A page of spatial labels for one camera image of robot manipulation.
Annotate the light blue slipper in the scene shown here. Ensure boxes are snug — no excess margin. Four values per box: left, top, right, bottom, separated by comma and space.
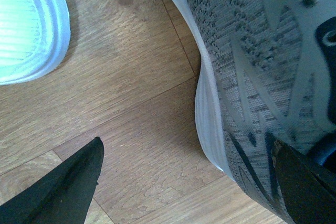
1, 0, 71, 85

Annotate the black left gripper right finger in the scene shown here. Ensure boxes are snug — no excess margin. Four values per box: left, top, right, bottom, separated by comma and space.
272, 140, 335, 223

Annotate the grey sneaker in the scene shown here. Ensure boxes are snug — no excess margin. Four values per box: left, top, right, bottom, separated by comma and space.
172, 0, 335, 223

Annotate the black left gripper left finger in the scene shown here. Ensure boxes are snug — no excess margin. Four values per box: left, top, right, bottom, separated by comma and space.
1, 137, 104, 223

